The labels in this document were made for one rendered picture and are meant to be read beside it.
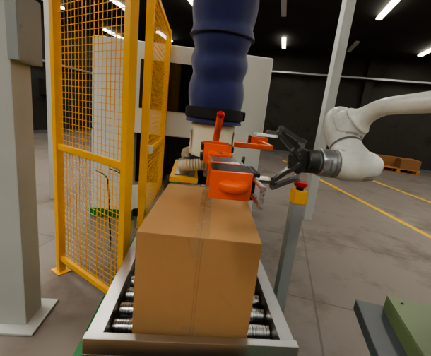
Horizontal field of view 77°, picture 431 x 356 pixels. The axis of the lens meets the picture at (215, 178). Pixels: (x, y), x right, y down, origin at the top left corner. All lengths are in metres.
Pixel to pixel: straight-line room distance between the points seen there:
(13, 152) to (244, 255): 1.26
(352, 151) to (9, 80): 1.51
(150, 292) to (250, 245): 0.37
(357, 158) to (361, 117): 0.15
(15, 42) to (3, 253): 1.08
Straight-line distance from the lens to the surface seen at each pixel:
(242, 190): 0.46
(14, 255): 1.89
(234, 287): 0.97
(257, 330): 1.20
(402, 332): 1.05
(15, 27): 1.64
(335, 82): 3.97
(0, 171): 1.75
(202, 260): 0.91
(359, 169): 0.94
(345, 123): 1.00
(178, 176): 0.95
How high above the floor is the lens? 1.33
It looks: 13 degrees down
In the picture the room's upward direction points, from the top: 6 degrees clockwise
